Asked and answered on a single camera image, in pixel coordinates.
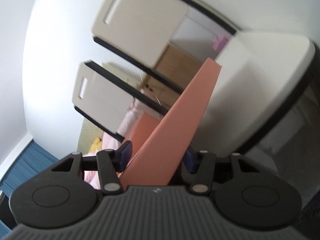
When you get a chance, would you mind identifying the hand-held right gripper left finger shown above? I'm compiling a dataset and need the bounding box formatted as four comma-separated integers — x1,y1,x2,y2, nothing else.
51,141,132,195

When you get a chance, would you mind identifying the pink pillow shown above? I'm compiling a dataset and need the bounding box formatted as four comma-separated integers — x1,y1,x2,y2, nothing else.
117,97,160,141

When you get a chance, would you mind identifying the salmon pink cardboard box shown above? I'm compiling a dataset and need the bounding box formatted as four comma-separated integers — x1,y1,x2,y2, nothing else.
130,111,161,161

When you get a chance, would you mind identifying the beige chair with black frame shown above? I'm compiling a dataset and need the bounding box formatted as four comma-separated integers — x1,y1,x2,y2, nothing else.
91,0,237,95
71,60,173,142

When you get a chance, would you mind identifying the small pink box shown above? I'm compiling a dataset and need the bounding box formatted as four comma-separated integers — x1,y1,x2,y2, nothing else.
211,35,229,51

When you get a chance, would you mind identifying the salmon pink box lid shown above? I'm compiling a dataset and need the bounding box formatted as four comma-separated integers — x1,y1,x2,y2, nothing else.
121,57,223,187

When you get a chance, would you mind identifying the white desktop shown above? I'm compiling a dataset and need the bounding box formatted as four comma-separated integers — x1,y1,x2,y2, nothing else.
186,29,320,155

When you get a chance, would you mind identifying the wooden nightstand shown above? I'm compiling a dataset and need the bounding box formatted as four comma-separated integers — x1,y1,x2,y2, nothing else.
142,44,205,105

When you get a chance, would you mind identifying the yellow plush toy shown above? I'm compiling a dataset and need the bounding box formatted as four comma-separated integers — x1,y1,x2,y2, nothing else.
89,138,104,153

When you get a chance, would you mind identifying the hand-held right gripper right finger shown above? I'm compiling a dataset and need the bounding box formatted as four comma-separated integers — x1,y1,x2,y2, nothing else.
181,149,263,195

